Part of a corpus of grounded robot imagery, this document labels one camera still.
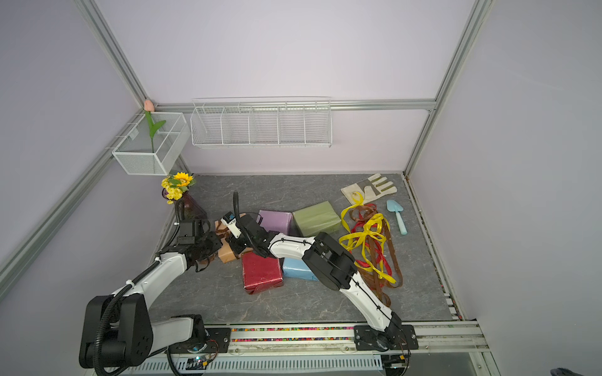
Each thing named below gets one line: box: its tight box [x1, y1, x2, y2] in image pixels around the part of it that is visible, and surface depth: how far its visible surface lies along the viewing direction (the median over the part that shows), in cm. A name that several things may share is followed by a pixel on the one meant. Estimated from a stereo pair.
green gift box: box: [292, 200, 343, 237], surface depth 99 cm
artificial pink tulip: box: [144, 99, 167, 153], surface depth 92 cm
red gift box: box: [241, 251, 284, 295], surface depth 82 cm
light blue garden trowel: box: [386, 199, 408, 235], surface depth 107 cm
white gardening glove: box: [340, 173, 398, 205], surface depth 118 cm
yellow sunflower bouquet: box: [160, 172, 197, 205], surface depth 86 cm
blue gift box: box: [282, 257, 320, 282], surface depth 84 cm
